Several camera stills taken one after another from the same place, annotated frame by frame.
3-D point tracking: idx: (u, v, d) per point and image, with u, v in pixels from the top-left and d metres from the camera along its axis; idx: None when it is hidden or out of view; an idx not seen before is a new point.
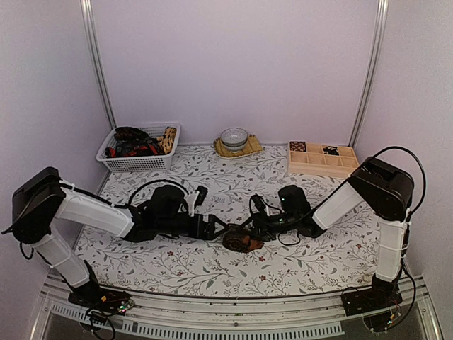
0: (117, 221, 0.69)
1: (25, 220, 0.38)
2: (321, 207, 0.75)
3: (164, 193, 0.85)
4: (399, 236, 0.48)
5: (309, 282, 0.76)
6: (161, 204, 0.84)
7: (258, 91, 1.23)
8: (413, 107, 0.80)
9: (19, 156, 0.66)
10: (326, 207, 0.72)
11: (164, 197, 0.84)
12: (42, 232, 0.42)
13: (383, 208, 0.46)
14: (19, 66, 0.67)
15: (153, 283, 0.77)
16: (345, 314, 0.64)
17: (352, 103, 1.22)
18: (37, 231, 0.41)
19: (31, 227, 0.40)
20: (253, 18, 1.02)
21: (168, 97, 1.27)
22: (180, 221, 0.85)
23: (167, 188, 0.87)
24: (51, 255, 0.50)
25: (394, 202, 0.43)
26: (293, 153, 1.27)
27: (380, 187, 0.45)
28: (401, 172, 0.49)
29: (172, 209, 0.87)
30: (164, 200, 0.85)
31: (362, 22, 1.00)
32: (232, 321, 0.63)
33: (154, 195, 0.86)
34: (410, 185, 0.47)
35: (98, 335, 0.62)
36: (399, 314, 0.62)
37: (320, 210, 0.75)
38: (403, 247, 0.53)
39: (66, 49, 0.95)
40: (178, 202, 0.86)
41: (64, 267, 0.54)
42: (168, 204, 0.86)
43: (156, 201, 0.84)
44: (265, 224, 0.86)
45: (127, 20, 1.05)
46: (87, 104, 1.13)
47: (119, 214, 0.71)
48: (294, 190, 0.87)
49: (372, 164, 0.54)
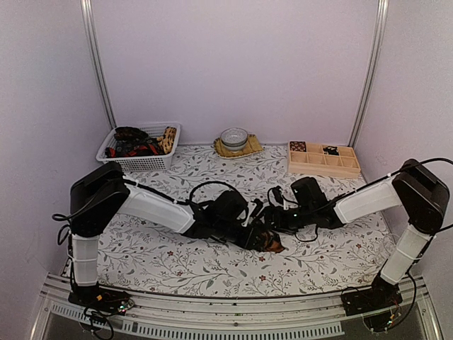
0: (177, 219, 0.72)
1: (86, 214, 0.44)
2: (344, 199, 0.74)
3: (232, 197, 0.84)
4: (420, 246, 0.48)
5: (309, 282, 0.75)
6: (226, 207, 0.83)
7: (257, 91, 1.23)
8: (413, 107, 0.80)
9: (18, 156, 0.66)
10: (353, 200, 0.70)
11: (231, 200, 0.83)
12: (96, 228, 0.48)
13: (420, 219, 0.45)
14: (18, 66, 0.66)
15: (153, 283, 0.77)
16: (345, 314, 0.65)
17: (352, 103, 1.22)
18: (95, 226, 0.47)
19: (89, 222, 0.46)
20: (253, 19, 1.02)
21: (168, 98, 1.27)
22: (236, 223, 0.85)
23: (236, 193, 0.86)
24: (83, 251, 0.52)
25: (434, 216, 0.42)
26: (293, 153, 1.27)
27: (423, 196, 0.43)
28: (441, 185, 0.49)
29: (233, 216, 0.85)
30: (231, 205, 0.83)
31: (362, 23, 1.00)
32: (232, 321, 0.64)
33: (221, 197, 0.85)
34: (446, 198, 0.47)
35: (98, 335, 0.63)
36: (399, 314, 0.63)
37: (344, 202, 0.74)
38: (419, 256, 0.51)
39: (66, 48, 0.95)
40: (241, 207, 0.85)
41: (81, 265, 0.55)
42: (233, 207, 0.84)
43: (222, 205, 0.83)
44: (279, 212, 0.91)
45: (127, 19, 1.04)
46: (88, 104, 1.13)
47: (181, 210, 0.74)
48: (311, 183, 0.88)
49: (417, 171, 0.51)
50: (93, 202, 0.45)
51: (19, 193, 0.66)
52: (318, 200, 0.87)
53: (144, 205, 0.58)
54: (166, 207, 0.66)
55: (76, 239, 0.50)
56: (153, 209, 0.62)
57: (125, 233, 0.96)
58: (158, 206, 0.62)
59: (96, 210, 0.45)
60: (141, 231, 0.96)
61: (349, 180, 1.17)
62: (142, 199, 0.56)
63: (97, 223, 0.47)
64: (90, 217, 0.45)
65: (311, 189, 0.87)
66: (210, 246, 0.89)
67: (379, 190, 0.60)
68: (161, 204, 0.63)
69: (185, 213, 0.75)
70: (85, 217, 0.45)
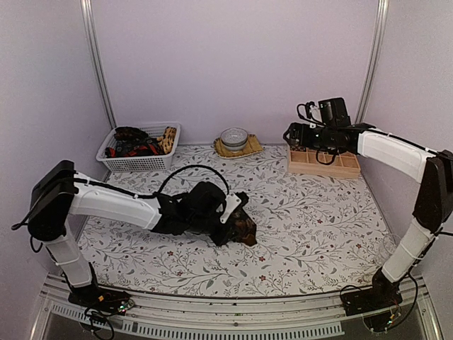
0: (141, 214, 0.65)
1: (35, 220, 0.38)
2: (374, 133, 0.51)
3: (207, 188, 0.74)
4: (422, 244, 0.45)
5: (309, 282, 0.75)
6: (199, 200, 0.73)
7: (257, 91, 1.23)
8: (413, 107, 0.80)
9: (18, 156, 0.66)
10: (376, 141, 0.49)
11: (205, 192, 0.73)
12: (56, 231, 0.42)
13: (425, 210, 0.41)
14: (18, 66, 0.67)
15: (153, 283, 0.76)
16: (345, 314, 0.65)
17: (352, 103, 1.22)
18: (52, 229, 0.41)
19: (45, 227, 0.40)
20: (253, 19, 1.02)
21: (168, 97, 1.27)
22: (213, 217, 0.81)
23: (212, 185, 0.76)
24: (60, 254, 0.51)
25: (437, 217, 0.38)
26: (293, 153, 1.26)
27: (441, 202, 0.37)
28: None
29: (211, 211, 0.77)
30: (207, 198, 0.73)
31: (362, 23, 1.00)
32: (232, 321, 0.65)
33: (196, 188, 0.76)
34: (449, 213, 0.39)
35: (98, 335, 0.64)
36: (399, 314, 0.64)
37: (374, 142, 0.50)
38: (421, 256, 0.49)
39: (66, 47, 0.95)
40: (217, 202, 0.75)
41: (69, 267, 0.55)
42: (208, 201, 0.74)
43: (195, 198, 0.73)
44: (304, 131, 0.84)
45: (127, 19, 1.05)
46: (88, 104, 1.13)
47: (144, 205, 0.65)
48: (336, 100, 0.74)
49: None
50: (39, 205, 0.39)
51: (20, 193, 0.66)
52: (344, 120, 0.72)
53: (96, 204, 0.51)
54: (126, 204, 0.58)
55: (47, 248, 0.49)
56: (109, 207, 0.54)
57: (125, 233, 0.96)
58: (114, 203, 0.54)
59: (44, 214, 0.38)
60: (141, 231, 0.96)
61: (349, 180, 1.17)
62: (93, 197, 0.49)
63: (53, 227, 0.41)
64: (40, 222, 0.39)
65: (336, 106, 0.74)
66: (210, 246, 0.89)
67: (405, 154, 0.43)
68: (115, 200, 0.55)
69: (149, 207, 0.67)
70: (36, 222, 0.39)
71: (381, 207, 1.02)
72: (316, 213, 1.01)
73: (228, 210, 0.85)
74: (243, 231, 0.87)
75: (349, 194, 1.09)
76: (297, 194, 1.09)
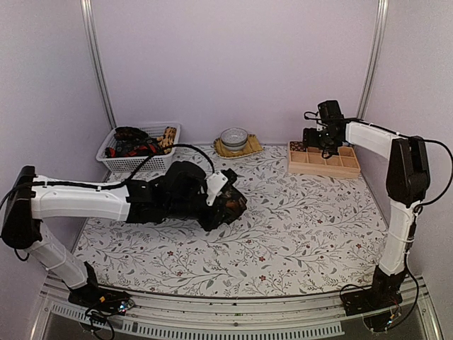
0: (115, 209, 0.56)
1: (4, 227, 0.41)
2: (357, 123, 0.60)
3: (182, 168, 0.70)
4: (405, 224, 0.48)
5: (309, 282, 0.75)
6: (176, 183, 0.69)
7: (257, 91, 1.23)
8: (413, 107, 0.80)
9: (18, 156, 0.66)
10: (359, 129, 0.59)
11: (182, 173, 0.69)
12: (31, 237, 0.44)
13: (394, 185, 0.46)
14: (19, 66, 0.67)
15: (153, 283, 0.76)
16: (345, 314, 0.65)
17: (352, 103, 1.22)
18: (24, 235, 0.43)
19: (16, 233, 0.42)
20: (253, 19, 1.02)
21: (168, 97, 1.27)
22: (197, 199, 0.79)
23: (187, 164, 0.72)
24: (46, 258, 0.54)
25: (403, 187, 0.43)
26: (293, 153, 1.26)
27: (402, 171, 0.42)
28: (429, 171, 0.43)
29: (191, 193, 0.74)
30: (182, 178, 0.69)
31: (362, 23, 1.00)
32: (232, 321, 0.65)
33: (171, 170, 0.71)
34: (421, 186, 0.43)
35: (98, 335, 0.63)
36: (399, 314, 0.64)
37: (360, 131, 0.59)
38: (410, 239, 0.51)
39: (66, 48, 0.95)
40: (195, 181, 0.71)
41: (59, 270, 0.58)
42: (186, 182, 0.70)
43: (172, 180, 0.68)
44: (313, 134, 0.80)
45: (127, 19, 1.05)
46: (88, 104, 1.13)
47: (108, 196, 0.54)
48: (331, 101, 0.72)
49: (422, 143, 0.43)
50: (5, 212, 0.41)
51: None
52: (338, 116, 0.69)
53: (56, 204, 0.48)
54: (90, 198, 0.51)
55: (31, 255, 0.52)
56: (72, 205, 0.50)
57: (125, 233, 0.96)
58: (76, 200, 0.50)
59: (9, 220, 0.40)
60: (141, 231, 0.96)
61: (349, 180, 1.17)
62: (48, 198, 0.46)
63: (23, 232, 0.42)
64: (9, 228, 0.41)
65: (331, 106, 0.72)
66: (210, 246, 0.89)
67: (380, 137, 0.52)
68: (72, 195, 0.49)
69: (121, 199, 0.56)
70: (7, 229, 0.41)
71: (381, 207, 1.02)
72: (316, 213, 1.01)
73: (213, 192, 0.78)
74: (237, 211, 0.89)
75: (349, 194, 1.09)
76: (297, 194, 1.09)
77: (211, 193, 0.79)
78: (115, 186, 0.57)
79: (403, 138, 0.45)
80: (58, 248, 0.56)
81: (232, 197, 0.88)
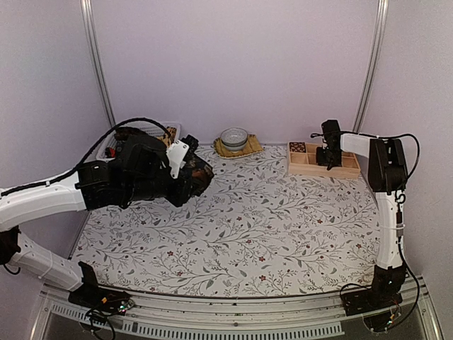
0: (71, 200, 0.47)
1: None
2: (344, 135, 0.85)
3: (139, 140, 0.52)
4: (391, 213, 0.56)
5: (309, 282, 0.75)
6: (132, 159, 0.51)
7: (257, 91, 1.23)
8: (414, 106, 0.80)
9: (18, 156, 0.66)
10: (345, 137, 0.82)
11: (137, 147, 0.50)
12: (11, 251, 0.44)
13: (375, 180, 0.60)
14: (19, 66, 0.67)
15: (153, 283, 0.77)
16: (345, 314, 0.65)
17: (352, 102, 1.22)
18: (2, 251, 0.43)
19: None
20: (253, 20, 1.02)
21: (168, 97, 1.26)
22: (161, 174, 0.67)
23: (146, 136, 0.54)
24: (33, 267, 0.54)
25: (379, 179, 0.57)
26: (293, 154, 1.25)
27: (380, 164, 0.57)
28: (403, 168, 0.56)
29: (153, 168, 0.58)
30: (141, 154, 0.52)
31: (362, 22, 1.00)
32: (232, 321, 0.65)
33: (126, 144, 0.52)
34: (398, 180, 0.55)
35: (98, 335, 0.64)
36: (399, 314, 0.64)
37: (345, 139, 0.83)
38: (400, 227, 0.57)
39: (66, 48, 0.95)
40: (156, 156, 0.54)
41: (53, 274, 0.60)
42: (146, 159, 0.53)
43: (125, 156, 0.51)
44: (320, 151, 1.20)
45: (127, 20, 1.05)
46: (87, 103, 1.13)
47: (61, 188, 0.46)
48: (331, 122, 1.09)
49: (398, 145, 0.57)
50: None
51: None
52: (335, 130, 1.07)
53: (15, 212, 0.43)
54: (41, 197, 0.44)
55: (18, 266, 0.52)
56: (32, 208, 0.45)
57: (125, 234, 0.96)
58: (32, 204, 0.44)
59: None
60: (141, 231, 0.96)
61: (349, 180, 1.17)
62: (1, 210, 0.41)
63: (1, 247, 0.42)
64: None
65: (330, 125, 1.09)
66: (210, 246, 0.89)
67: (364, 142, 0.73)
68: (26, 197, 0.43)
69: (69, 187, 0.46)
70: None
71: None
72: (316, 213, 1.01)
73: (176, 161, 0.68)
74: (206, 179, 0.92)
75: (349, 194, 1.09)
76: (297, 195, 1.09)
77: (175, 165, 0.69)
78: (64, 174, 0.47)
79: (383, 140, 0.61)
80: (42, 256, 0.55)
81: (197, 166, 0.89)
